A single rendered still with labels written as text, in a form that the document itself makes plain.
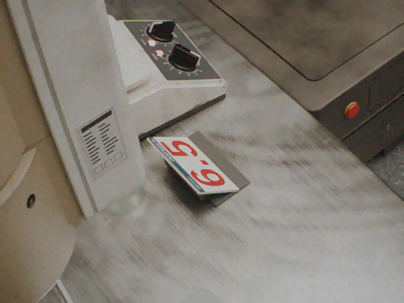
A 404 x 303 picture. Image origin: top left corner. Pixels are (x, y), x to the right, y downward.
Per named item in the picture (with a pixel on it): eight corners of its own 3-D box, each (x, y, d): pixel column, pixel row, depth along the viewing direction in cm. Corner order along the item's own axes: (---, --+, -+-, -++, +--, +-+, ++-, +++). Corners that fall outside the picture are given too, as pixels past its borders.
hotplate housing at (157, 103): (176, 34, 98) (167, -13, 92) (230, 99, 91) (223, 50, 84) (16, 113, 93) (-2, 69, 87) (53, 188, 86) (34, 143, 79)
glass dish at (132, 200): (96, 217, 83) (91, 205, 81) (95, 174, 86) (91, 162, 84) (147, 211, 83) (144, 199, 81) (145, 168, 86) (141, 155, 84)
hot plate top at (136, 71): (110, 16, 90) (109, 11, 89) (156, 77, 83) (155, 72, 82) (19, 62, 87) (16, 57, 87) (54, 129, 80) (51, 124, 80)
